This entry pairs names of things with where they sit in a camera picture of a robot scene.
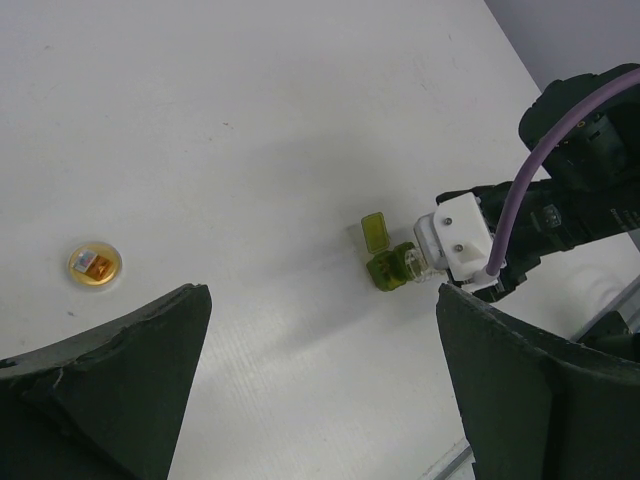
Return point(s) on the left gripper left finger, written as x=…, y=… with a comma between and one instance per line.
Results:
x=107, y=403

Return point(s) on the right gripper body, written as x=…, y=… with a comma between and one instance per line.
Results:
x=472, y=278

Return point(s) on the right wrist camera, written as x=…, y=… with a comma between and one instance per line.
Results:
x=455, y=232

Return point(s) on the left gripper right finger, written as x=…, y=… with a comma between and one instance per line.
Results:
x=535, y=405

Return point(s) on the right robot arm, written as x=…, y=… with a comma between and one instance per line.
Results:
x=593, y=190

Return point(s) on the green pill box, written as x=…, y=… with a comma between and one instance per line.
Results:
x=387, y=267

